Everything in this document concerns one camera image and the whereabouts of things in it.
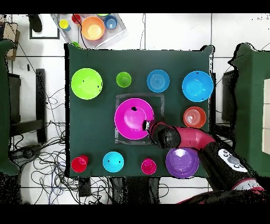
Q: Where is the large pink bowl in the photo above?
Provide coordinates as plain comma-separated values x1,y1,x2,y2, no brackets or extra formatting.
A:
114,98,155,141

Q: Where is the large blue bowl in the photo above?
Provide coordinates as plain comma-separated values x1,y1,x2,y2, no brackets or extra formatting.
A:
181,70,214,102

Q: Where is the medium blue ribbed bowl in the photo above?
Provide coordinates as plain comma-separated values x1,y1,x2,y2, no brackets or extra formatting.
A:
147,69,170,94

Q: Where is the dark green table cloth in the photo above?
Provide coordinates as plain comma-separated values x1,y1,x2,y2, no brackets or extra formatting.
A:
64,43,216,179

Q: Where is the small cyan bowl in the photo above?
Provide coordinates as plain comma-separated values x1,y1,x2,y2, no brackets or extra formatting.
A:
102,151,125,173

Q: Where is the large green bowl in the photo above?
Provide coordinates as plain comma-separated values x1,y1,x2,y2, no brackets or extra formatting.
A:
71,68,103,100

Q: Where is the pink cup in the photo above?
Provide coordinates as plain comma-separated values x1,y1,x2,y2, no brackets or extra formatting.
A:
141,157,157,175

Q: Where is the orange ribbed bowl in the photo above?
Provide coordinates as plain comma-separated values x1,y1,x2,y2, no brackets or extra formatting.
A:
182,106,207,130

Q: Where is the purple bowl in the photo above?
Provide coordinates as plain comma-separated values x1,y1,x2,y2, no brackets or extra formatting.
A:
165,147,200,179

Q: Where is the red cup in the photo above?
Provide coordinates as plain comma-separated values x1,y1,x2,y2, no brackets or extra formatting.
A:
71,14,83,25
71,154,90,173

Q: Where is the black power strip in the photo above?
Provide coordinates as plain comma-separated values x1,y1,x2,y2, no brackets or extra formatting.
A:
78,177,92,197

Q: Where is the blue cup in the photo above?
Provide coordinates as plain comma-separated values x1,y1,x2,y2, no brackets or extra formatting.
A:
104,15,118,30

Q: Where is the large orange bowl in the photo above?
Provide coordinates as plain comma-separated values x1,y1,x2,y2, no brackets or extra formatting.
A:
81,16,105,41

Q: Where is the clear plastic tray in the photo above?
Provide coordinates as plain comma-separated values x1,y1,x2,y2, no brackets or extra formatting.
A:
51,13,127,50

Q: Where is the yellow cup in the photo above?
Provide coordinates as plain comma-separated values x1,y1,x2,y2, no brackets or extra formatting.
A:
59,19,72,32

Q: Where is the black floor device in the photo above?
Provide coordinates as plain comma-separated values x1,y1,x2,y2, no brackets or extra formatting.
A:
11,144,43,161

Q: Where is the green covered side table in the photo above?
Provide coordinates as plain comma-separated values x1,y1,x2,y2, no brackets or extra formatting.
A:
228,43,270,178
0,39,21,176

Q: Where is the beige box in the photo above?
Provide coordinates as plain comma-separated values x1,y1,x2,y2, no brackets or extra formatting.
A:
261,78,270,155

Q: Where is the person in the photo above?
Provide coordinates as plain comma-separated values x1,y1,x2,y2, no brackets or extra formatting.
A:
28,14,43,33

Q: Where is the brown cardboard box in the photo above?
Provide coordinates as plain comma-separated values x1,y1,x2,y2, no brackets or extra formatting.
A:
3,21,21,62

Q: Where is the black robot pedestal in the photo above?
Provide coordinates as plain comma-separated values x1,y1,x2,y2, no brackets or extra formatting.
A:
110,176,161,204

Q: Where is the black cable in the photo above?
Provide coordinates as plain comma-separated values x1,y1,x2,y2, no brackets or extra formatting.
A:
72,13,88,50

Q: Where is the tangle of floor cables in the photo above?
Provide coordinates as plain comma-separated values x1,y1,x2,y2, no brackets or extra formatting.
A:
9,87,169,204

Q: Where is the black table leg frame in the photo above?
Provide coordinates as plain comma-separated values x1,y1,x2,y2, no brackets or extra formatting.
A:
210,69,238,148
8,68,47,144

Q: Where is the black floor tape frame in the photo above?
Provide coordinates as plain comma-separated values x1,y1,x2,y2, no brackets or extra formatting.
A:
29,20,60,40

